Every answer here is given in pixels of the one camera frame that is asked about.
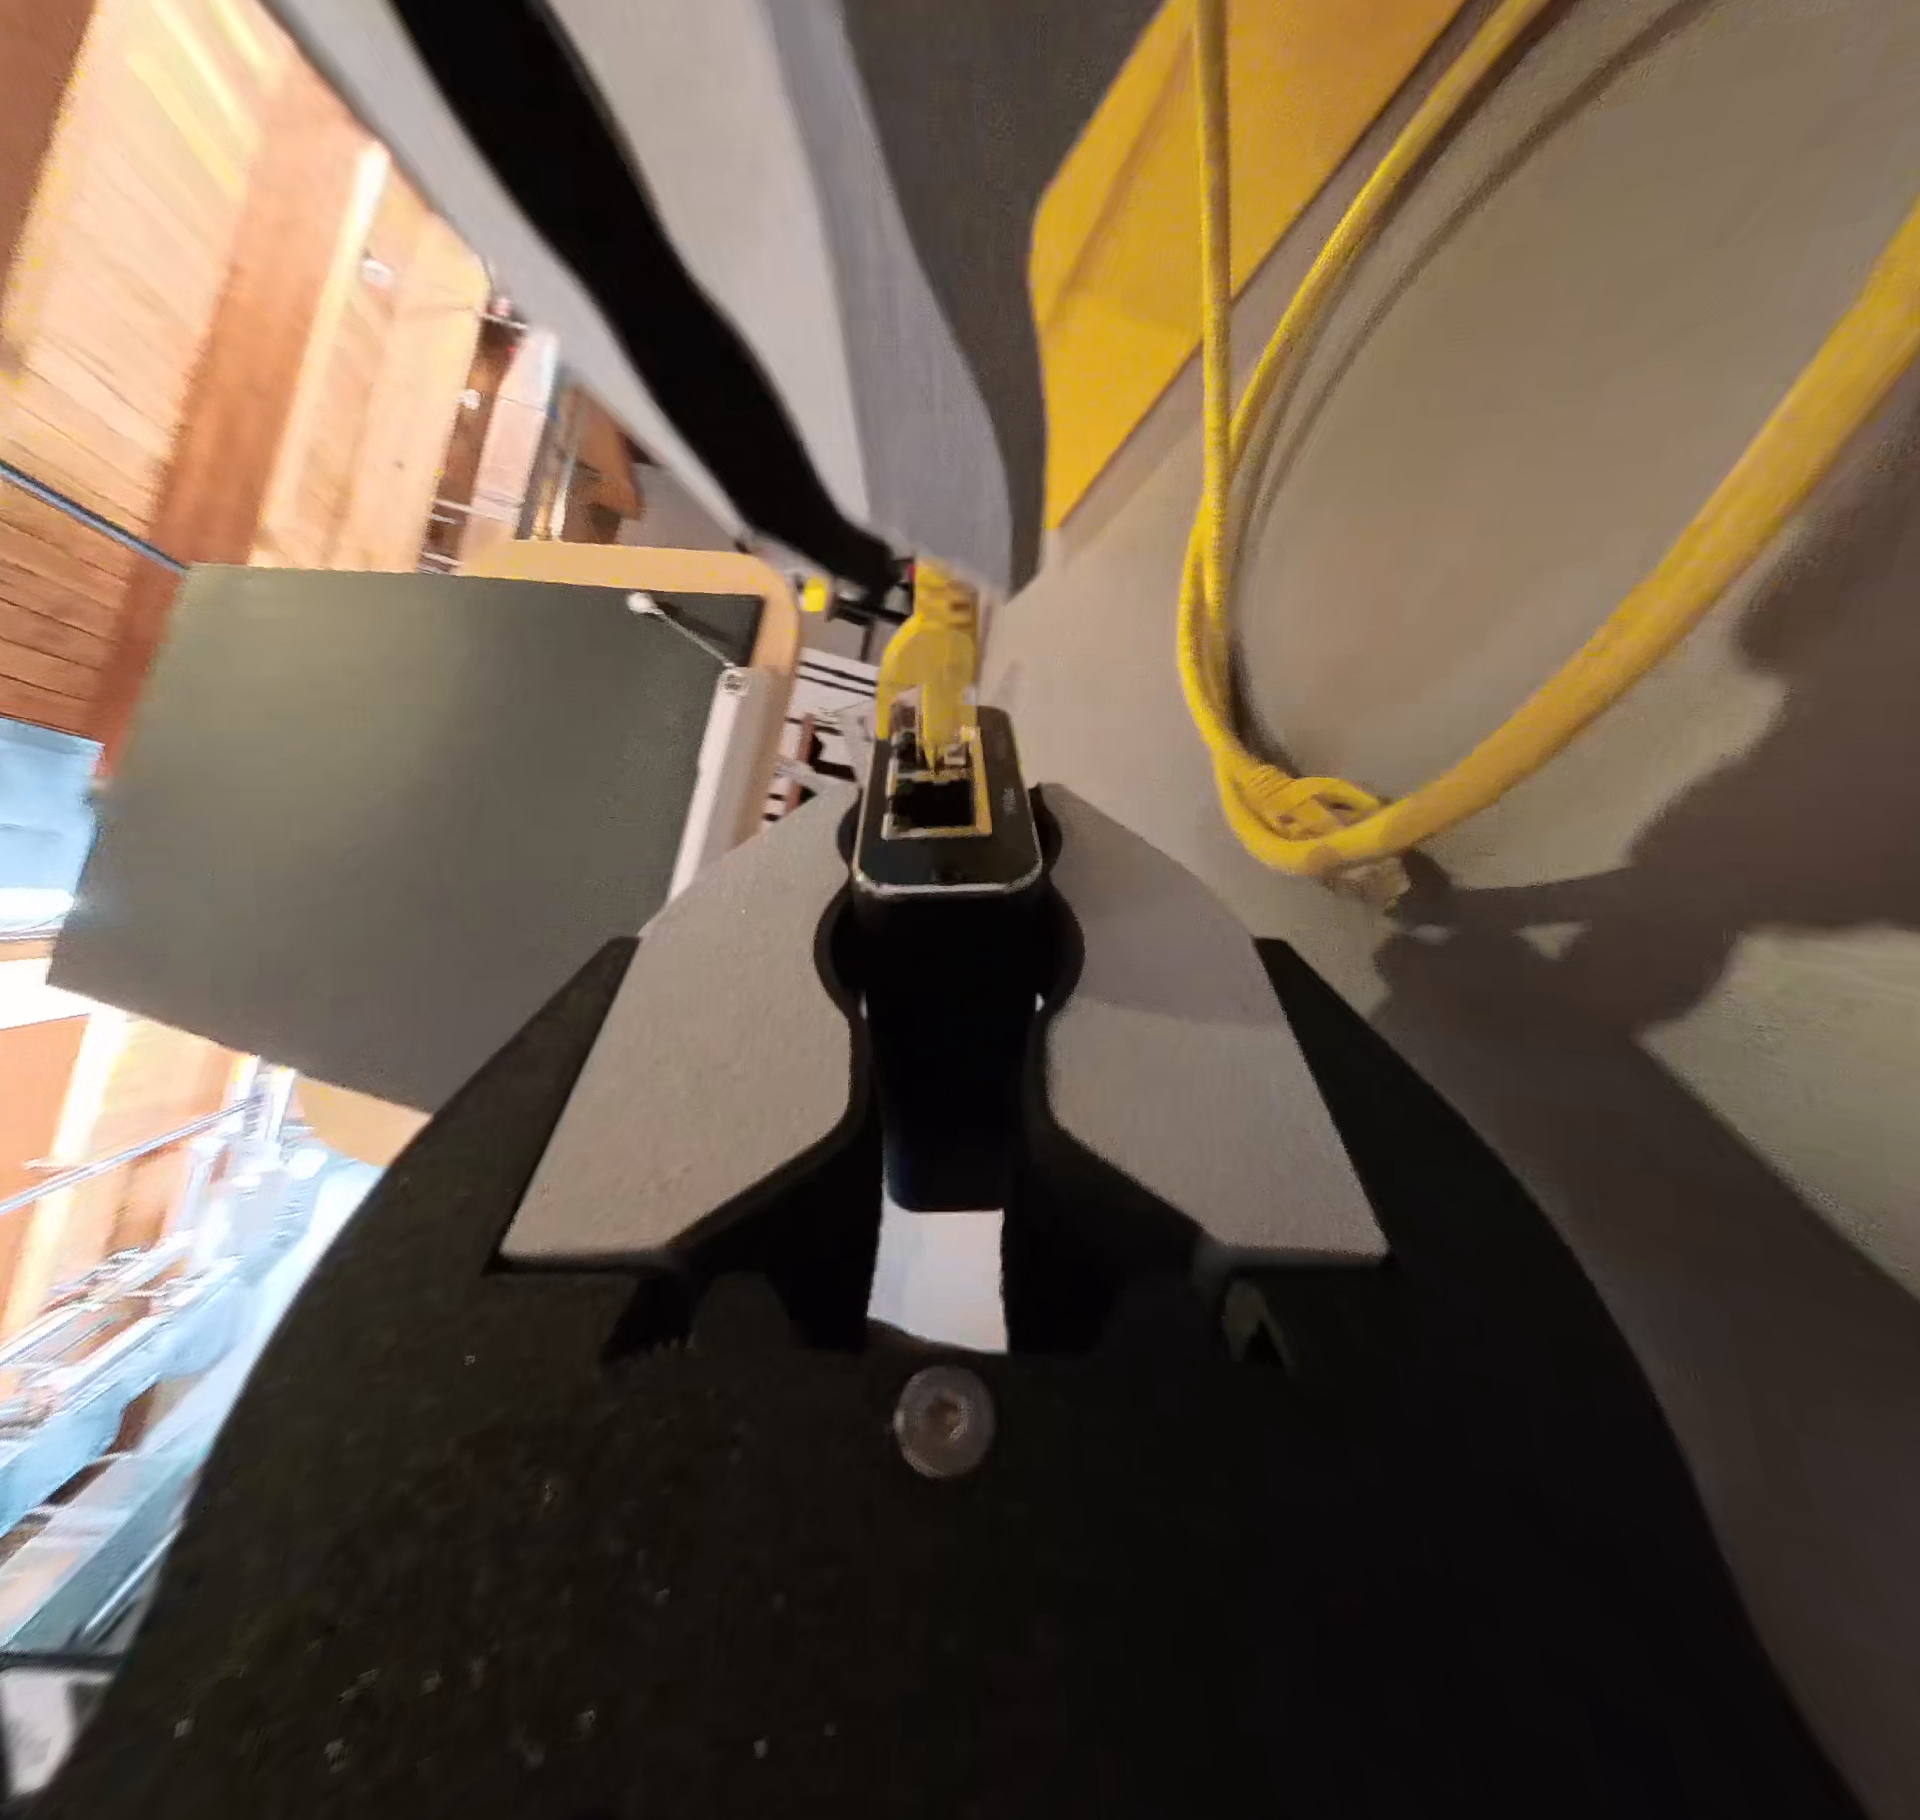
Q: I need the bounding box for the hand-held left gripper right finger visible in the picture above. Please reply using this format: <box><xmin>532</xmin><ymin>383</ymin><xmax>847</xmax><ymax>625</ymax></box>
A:
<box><xmin>1001</xmin><ymin>782</ymin><xmax>1389</xmax><ymax>1349</ymax></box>

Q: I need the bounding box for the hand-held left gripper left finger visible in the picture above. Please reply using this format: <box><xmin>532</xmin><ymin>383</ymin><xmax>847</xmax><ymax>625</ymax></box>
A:
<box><xmin>498</xmin><ymin>784</ymin><xmax>878</xmax><ymax>1349</ymax></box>

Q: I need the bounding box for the yellow ethernet cable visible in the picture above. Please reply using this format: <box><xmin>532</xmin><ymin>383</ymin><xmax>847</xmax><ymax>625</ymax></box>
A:
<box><xmin>873</xmin><ymin>0</ymin><xmax>1920</xmax><ymax>911</ymax></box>

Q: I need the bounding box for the black ethernet port adapter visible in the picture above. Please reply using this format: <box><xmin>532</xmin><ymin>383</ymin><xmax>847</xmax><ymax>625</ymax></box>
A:
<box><xmin>850</xmin><ymin>702</ymin><xmax>1048</xmax><ymax>1214</ymax></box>

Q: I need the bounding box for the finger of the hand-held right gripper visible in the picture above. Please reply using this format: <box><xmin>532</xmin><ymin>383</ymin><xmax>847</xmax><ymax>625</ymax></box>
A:
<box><xmin>479</xmin><ymin>0</ymin><xmax>1201</xmax><ymax>588</ymax></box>
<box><xmin>180</xmin><ymin>0</ymin><xmax>905</xmax><ymax>581</ymax></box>

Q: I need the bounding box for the yellow plastic bin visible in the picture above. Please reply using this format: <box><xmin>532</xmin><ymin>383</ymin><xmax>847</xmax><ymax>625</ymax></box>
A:
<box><xmin>1026</xmin><ymin>0</ymin><xmax>1546</xmax><ymax>533</ymax></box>

